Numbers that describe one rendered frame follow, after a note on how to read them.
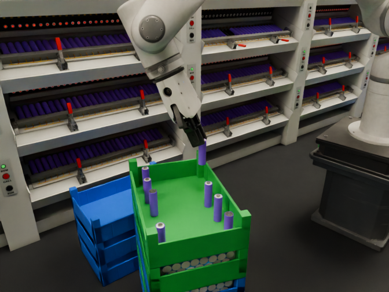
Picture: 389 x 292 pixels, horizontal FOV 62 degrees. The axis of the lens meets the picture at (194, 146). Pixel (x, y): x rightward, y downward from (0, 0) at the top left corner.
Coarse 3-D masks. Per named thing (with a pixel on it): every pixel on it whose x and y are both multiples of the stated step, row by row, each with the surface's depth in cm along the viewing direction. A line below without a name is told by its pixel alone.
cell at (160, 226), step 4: (156, 224) 61; (160, 224) 61; (164, 224) 61; (156, 228) 61; (160, 228) 60; (164, 228) 61; (160, 232) 61; (164, 232) 61; (160, 236) 61; (164, 236) 62; (160, 240) 62; (164, 240) 62
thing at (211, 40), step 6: (222, 36) 138; (228, 36) 139; (234, 36) 141; (240, 36) 142; (246, 36) 144; (252, 36) 146; (258, 36) 149; (264, 36) 151; (270, 36) 154; (288, 36) 159; (204, 42) 132; (210, 42) 134; (216, 42) 136; (222, 42) 138; (240, 42) 142
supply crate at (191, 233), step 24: (168, 168) 87; (192, 168) 89; (168, 192) 82; (192, 192) 82; (216, 192) 80; (144, 216) 74; (168, 216) 74; (192, 216) 74; (240, 216) 62; (144, 240) 63; (168, 240) 67; (192, 240) 60; (216, 240) 62; (240, 240) 64; (168, 264) 61
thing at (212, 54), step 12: (276, 24) 168; (288, 24) 162; (300, 36) 158; (204, 48) 132; (216, 48) 134; (228, 48) 137; (240, 48) 139; (252, 48) 143; (264, 48) 147; (276, 48) 153; (288, 48) 158; (204, 60) 131; (216, 60) 135
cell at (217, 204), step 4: (216, 196) 70; (220, 196) 70; (216, 200) 69; (220, 200) 69; (216, 204) 70; (220, 204) 70; (216, 208) 70; (220, 208) 70; (216, 212) 71; (220, 212) 71; (216, 216) 71; (220, 216) 71; (216, 220) 72; (220, 220) 72
